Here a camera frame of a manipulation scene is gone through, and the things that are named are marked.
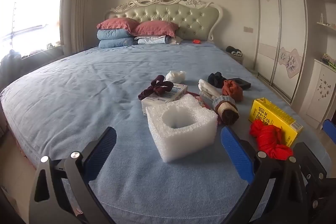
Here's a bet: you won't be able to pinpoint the tufted green ornate headboard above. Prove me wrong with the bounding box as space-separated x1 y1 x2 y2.
104 0 223 42

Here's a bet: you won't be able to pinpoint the flat black case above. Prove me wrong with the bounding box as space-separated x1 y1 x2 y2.
231 77 252 90

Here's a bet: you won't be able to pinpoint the white foam block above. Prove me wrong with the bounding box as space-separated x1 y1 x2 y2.
145 94 218 164

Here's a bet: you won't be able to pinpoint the brown grey rolled sock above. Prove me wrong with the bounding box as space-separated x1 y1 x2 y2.
211 95 240 125

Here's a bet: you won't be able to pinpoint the green items on cabinet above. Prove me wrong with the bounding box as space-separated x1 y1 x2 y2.
322 53 336 68

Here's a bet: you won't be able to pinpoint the knotted black sock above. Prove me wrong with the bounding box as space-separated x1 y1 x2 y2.
207 72 227 88

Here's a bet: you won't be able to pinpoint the beige striped curtain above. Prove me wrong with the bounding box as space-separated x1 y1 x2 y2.
71 0 93 52

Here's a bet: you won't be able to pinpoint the window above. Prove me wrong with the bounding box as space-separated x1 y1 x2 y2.
0 0 70 59

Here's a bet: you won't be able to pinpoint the red snack packet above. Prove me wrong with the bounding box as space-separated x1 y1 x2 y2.
188 92 223 125

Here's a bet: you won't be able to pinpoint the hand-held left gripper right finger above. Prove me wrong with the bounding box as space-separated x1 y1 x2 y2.
220 126 309 224

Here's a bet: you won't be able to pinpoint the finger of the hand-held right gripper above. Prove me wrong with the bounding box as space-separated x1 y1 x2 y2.
292 142 327 212
322 119 336 147

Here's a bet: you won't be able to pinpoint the folded light patterned blanket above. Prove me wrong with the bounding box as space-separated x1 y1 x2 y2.
134 35 171 45

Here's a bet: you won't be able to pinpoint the rolled white sock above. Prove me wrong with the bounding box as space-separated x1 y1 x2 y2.
198 79 222 100

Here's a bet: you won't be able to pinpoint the pink pillow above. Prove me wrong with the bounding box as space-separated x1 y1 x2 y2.
135 21 180 38
97 17 141 34

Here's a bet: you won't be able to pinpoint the white blue cardboard box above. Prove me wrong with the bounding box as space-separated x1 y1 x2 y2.
141 82 188 116

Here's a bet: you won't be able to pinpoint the folded blue quilt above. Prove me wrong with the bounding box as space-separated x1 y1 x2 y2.
98 38 135 48
97 29 132 41

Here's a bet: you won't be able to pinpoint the crumpled white tissue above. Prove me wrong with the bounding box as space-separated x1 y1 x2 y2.
165 70 186 83

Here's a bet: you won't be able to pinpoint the white floral cabinet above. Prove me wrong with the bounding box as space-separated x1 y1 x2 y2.
299 59 336 130

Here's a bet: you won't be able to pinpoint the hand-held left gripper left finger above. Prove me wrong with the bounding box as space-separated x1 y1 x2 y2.
28 126 117 224

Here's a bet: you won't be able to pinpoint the yellow drink carton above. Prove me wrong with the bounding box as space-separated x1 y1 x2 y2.
248 97 303 148

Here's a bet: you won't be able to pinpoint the knotted red sock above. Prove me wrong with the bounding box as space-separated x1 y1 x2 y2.
249 120 294 161

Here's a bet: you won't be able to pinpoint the white nightstand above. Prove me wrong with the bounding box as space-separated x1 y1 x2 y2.
227 52 244 65

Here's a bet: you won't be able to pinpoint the white floral sliding wardrobe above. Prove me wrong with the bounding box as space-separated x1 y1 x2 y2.
253 0 309 105

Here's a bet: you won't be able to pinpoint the bed with blue sheet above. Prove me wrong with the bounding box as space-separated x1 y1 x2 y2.
0 40 332 224

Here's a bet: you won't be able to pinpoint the white wall shelf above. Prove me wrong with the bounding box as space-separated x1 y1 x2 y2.
311 0 336 33

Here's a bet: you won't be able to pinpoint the rolled orange sock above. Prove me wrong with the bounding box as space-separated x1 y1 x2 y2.
222 79 244 102

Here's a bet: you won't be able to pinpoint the knotted maroon sock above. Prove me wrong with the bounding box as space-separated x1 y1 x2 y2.
138 75 174 101

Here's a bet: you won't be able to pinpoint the dark clothes pile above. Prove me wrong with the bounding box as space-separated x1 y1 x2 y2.
226 46 242 56

